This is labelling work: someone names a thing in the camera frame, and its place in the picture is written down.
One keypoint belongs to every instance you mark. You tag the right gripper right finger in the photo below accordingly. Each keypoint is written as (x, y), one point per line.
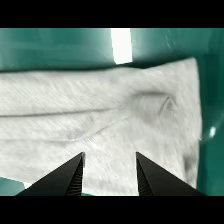
(160, 181)

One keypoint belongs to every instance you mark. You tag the white garment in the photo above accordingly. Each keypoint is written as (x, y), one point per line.
(100, 110)

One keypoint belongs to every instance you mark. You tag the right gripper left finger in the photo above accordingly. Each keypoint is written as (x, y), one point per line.
(63, 180)

